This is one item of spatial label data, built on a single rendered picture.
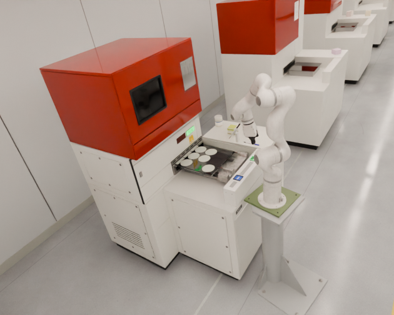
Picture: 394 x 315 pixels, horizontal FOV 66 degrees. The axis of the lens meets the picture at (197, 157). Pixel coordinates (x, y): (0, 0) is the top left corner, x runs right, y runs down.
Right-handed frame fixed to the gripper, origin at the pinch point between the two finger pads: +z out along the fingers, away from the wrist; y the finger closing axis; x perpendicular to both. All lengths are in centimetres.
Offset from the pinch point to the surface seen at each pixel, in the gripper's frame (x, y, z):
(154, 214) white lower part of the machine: -61, -65, 31
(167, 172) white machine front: -36, -60, 8
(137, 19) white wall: 118, -189, -107
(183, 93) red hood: -6, -45, -44
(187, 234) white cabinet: -47, -54, 63
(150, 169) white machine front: -53, -58, -5
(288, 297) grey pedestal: -39, 20, 116
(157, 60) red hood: -26, -39, -75
